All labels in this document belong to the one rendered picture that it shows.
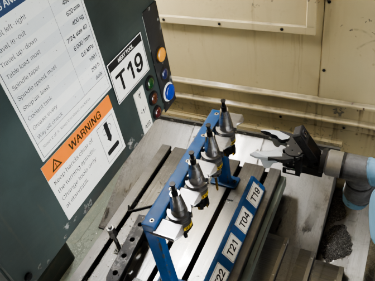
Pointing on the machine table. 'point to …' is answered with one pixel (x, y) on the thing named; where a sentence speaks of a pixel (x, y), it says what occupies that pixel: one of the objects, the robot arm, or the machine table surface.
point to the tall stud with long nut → (114, 236)
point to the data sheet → (50, 67)
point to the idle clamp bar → (124, 255)
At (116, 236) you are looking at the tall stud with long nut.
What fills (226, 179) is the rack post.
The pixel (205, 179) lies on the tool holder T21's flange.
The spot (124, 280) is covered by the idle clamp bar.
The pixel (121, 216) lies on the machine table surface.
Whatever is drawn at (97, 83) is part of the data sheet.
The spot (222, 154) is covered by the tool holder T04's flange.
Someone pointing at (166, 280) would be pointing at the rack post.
